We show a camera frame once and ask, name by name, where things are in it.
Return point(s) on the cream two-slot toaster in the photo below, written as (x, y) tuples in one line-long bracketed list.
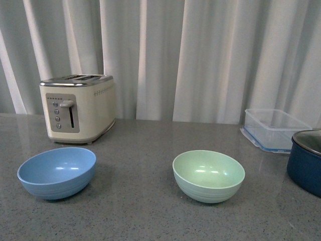
[(78, 108)]

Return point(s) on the blue plastic bowl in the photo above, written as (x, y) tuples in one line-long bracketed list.
[(57, 173)]

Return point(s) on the clear plastic food container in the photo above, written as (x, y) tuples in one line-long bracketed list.
[(271, 129)]

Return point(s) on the dark blue pot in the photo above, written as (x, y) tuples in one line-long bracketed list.
[(304, 161)]

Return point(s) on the white pleated curtain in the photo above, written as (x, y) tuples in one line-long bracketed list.
[(190, 61)]

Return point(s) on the green plastic bowl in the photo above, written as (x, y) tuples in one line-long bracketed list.
[(208, 176)]

